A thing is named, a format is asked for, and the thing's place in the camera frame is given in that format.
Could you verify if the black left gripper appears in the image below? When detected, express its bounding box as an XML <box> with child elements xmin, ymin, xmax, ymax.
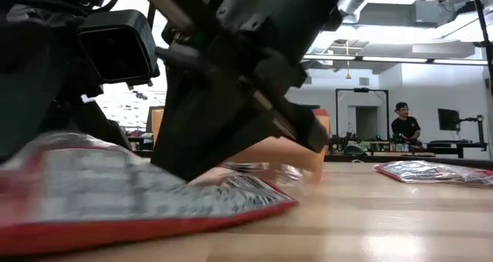
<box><xmin>0</xmin><ymin>0</ymin><xmax>112</xmax><ymax>163</ymax></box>

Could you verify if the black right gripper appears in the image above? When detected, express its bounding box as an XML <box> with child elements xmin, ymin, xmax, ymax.
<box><xmin>134</xmin><ymin>0</ymin><xmax>347</xmax><ymax>154</ymax></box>

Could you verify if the red popcorn bag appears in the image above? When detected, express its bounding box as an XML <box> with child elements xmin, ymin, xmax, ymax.
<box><xmin>0</xmin><ymin>130</ymin><xmax>305</xmax><ymax>257</ymax></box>
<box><xmin>374</xmin><ymin>160</ymin><xmax>493</xmax><ymax>187</ymax></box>

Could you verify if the orange plastic basket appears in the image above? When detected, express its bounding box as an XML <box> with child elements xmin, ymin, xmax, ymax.
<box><xmin>151</xmin><ymin>106</ymin><xmax>331</xmax><ymax>183</ymax></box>

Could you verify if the cluttered background workbench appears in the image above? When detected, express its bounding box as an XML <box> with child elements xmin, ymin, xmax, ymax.
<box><xmin>329</xmin><ymin>133</ymin><xmax>436</xmax><ymax>158</ymax></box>

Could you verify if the person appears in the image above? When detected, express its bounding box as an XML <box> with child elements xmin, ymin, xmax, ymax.
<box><xmin>391</xmin><ymin>102</ymin><xmax>423</xmax><ymax>144</ymax></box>

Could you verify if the long ceiling light bar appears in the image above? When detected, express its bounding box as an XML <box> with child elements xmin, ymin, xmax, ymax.
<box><xmin>302</xmin><ymin>53</ymin><xmax>489</xmax><ymax>66</ymax></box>

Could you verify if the black monitor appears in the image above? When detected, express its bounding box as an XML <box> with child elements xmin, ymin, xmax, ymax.
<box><xmin>438</xmin><ymin>108</ymin><xmax>461</xmax><ymax>132</ymax></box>

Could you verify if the black background desk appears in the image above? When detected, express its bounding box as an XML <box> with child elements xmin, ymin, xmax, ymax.
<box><xmin>425</xmin><ymin>139</ymin><xmax>489</xmax><ymax>159</ymax></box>

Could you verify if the black background rig frame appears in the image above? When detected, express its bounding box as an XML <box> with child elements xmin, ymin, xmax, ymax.
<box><xmin>335</xmin><ymin>87</ymin><xmax>390</xmax><ymax>139</ymax></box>

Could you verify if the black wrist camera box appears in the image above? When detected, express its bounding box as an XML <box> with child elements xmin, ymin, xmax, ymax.
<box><xmin>76</xmin><ymin>9</ymin><xmax>159</xmax><ymax>86</ymax></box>

